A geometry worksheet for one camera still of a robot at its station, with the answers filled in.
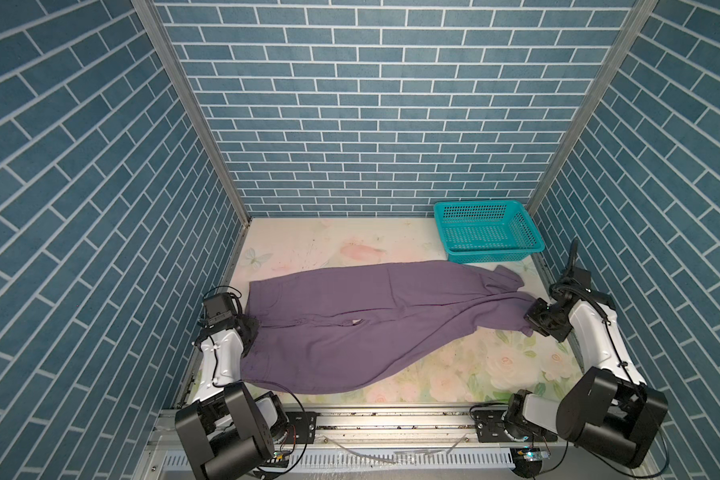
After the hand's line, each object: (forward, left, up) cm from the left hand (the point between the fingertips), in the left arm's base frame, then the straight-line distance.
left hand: (252, 326), depth 86 cm
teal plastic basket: (+32, -76, +6) cm, 83 cm away
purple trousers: (0, -19, -3) cm, 19 cm away
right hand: (-2, -80, +6) cm, 80 cm away
